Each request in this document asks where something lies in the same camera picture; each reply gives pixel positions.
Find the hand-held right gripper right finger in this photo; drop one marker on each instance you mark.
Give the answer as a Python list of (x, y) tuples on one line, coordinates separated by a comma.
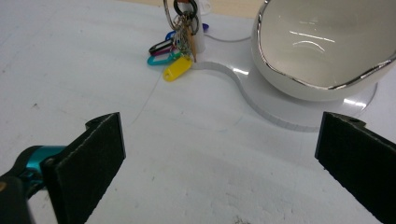
[(358, 161)]

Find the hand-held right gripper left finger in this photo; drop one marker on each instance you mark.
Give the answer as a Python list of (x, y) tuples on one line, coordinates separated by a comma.
[(84, 168)]

